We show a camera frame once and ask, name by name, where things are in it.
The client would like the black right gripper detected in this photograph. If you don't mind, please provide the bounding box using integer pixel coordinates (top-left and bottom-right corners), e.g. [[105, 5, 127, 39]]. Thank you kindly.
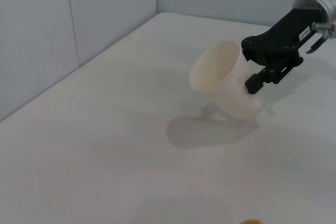
[[240, 7, 327, 95]]

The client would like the translucent white plastic cup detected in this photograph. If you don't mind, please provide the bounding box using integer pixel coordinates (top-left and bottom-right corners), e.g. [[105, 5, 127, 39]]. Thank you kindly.
[[188, 40, 264, 120]]

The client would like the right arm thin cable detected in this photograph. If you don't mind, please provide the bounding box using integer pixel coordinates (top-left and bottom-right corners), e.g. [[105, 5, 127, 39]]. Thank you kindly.
[[305, 22, 336, 55]]

